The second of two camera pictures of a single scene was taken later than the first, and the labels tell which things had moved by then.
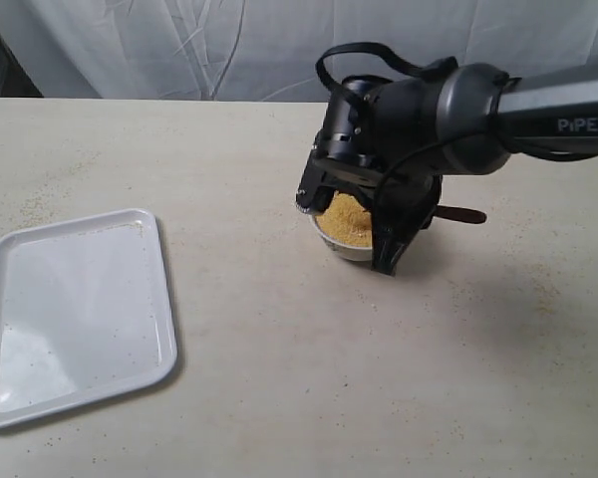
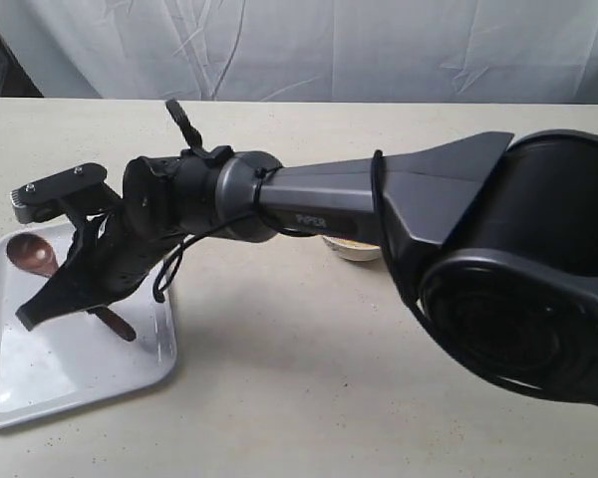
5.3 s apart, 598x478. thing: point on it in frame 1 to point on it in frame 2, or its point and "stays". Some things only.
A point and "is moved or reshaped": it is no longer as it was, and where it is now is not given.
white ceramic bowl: [345, 249] stays
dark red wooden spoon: [460, 214] is moved or reshaped
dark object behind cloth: [2, 73] stays
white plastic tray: [71, 310] stays
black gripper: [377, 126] to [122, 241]
